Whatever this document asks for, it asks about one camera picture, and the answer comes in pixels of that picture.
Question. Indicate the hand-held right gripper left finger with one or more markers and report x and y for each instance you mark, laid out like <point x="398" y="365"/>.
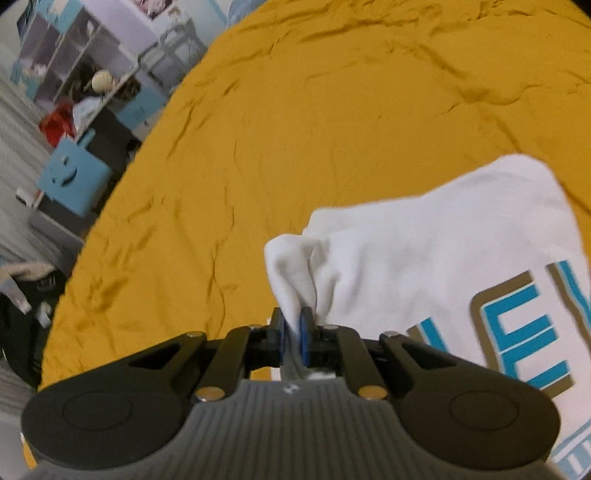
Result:
<point x="277" y="334"/>

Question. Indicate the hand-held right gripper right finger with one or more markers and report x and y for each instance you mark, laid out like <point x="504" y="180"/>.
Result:
<point x="306" y="334"/>

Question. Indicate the white printed sweatshirt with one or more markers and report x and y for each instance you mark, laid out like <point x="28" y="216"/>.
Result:
<point x="415" y="254"/>

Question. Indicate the dark clothes pile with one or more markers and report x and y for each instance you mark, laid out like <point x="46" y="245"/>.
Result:
<point x="27" y="323"/>

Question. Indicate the yellow quilted blanket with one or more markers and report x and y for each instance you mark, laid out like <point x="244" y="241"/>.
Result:
<point x="300" y="138"/>

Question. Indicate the blue chair with face cutout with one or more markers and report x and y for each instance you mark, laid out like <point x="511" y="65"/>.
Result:
<point x="71" y="177"/>

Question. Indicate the blue drawer cabinet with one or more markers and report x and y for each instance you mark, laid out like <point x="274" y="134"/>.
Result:
<point x="141" y="110"/>

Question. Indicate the white plastic bag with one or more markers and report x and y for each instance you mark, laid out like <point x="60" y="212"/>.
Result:
<point x="85" y="113"/>

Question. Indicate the grey trolley cart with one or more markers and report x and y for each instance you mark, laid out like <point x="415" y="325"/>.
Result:
<point x="173" y="50"/>

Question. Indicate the red bag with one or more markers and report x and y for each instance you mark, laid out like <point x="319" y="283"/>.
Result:
<point x="57" y="122"/>

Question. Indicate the white curtain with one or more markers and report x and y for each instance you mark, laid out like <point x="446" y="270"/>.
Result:
<point x="18" y="152"/>

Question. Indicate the blue pillow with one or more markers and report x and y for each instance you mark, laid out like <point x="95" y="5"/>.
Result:
<point x="242" y="9"/>

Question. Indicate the white and blue shelf unit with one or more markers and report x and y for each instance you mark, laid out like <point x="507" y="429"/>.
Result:
<point x="69" y="50"/>

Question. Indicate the long anime wall poster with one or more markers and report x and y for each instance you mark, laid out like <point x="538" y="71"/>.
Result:
<point x="152" y="7"/>

